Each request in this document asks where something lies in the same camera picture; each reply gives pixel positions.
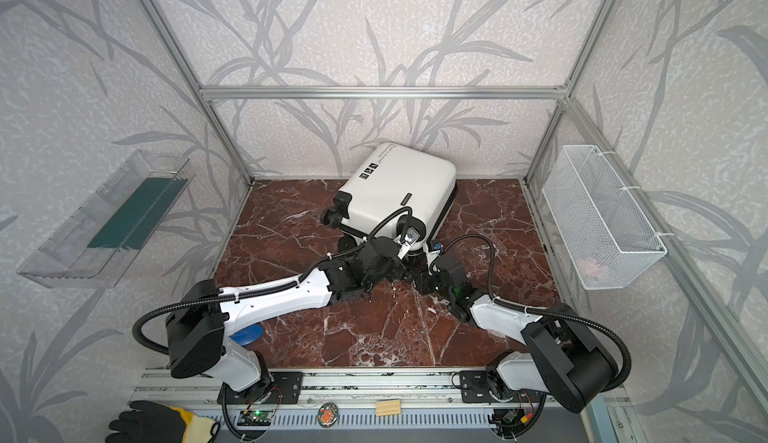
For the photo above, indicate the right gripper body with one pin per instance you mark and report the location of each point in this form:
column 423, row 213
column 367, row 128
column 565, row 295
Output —
column 425, row 276

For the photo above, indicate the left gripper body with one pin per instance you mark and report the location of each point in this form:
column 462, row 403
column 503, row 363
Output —
column 399, row 239

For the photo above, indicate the black and white suitcase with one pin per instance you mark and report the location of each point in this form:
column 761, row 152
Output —
column 391, row 177

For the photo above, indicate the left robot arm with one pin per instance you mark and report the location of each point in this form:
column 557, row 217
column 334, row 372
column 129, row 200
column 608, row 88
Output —
column 198, row 333

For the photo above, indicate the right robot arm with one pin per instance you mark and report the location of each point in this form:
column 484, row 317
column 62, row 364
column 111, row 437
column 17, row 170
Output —
column 568, row 357

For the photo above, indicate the small wooden block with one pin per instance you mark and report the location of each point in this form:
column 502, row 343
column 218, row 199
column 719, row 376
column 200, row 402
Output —
column 386, row 408

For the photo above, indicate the pink item in basket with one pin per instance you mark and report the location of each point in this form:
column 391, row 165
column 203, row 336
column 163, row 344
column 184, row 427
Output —
column 593, row 269

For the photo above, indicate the round red green badge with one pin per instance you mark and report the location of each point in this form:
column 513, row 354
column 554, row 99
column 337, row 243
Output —
column 328, row 415

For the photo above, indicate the green circuit board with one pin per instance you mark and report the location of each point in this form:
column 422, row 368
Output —
column 255, row 418

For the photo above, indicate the black and yellow glove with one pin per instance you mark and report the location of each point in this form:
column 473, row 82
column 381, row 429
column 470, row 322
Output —
column 151, row 422

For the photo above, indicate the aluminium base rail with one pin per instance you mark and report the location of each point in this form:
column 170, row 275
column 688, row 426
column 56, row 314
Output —
column 348, row 388

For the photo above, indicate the white wire mesh basket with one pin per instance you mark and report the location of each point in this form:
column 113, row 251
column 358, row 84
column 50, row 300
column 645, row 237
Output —
column 597, row 216

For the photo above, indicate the clear plastic wall tray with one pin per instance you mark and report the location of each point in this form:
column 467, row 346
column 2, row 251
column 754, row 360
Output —
column 95, row 246

